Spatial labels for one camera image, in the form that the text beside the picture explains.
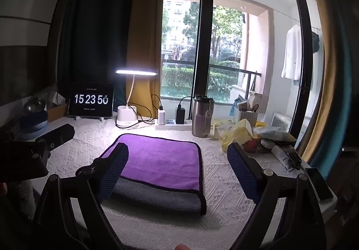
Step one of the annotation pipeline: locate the blue plastic bag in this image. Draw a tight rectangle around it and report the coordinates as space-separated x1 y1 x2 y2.
229 97 239 116

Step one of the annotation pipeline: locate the dark smartphone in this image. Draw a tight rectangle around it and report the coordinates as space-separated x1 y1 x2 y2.
305 167 334 201

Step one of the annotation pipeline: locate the cardboard box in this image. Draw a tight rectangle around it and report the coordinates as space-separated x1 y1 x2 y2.
45 89 70 122

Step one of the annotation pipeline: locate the white desk lamp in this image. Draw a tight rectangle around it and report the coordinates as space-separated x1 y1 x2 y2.
115 69 158 129

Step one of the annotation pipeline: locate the dark hanging garment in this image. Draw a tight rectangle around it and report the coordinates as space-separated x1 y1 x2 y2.
310 31 320 54

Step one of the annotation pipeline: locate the grey snack bag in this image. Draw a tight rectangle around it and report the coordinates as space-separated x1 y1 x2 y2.
253 126 297 143

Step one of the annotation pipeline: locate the white tube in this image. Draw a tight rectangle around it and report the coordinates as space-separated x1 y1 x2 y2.
270 144 293 171

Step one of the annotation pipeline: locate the yellow tissue packet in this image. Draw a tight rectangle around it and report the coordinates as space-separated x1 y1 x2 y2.
213 118 254 152

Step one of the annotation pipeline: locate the purple and grey towel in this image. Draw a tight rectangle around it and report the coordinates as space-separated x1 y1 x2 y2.
99 133 207 216

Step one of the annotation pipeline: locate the black charger cable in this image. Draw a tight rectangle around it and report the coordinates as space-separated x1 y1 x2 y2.
179 96 195 108
127 94 164 125

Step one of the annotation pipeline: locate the white textured tablecloth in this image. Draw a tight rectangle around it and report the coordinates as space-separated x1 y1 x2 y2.
0 116 338 250

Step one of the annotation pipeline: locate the small black device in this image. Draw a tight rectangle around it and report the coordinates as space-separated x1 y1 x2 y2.
285 150 303 171

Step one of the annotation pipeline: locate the black balcony railing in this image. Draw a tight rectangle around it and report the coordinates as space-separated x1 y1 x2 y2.
161 60 262 99

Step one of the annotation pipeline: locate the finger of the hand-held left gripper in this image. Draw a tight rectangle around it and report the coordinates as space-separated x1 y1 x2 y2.
36 123 76 153

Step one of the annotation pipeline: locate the tablet with clock display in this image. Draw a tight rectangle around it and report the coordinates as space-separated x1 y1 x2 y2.
68 82 114 116

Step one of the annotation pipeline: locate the white power strip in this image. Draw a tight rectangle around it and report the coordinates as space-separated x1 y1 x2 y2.
154 119 194 131

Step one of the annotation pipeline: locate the white storage basket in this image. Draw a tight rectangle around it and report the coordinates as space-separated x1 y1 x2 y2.
233 106 258 127

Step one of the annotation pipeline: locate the black window frame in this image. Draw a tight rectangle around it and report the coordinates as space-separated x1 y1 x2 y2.
192 0 315 138

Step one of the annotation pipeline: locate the black charger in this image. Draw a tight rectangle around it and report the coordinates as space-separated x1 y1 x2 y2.
175 107 186 124

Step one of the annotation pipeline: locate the dark green curtain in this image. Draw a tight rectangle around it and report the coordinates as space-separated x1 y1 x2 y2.
57 0 141 106

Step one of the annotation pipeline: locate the white hanging shirt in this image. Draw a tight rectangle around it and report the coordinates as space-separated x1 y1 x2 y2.
281 24 302 81

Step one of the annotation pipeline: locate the white boxy appliance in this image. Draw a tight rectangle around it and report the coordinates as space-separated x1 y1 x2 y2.
270 112 294 133

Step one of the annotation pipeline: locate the white tablet stand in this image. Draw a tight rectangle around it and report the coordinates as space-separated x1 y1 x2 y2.
74 115 105 122

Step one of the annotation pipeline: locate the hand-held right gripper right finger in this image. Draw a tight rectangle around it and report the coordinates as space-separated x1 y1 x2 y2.
227 142 327 250

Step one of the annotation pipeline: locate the stainless steel tumbler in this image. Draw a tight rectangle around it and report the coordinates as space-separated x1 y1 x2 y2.
191 95 215 138

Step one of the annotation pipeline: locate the blue base glass ball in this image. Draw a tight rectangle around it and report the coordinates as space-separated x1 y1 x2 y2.
19 95 49 140

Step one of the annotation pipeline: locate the red apple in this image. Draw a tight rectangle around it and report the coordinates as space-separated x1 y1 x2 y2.
242 138 260 153

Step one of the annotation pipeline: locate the yellow and teal curtain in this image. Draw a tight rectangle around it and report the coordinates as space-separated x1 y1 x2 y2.
296 0 359 183

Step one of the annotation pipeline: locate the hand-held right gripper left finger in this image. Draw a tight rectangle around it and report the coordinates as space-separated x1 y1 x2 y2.
31 143 130 250

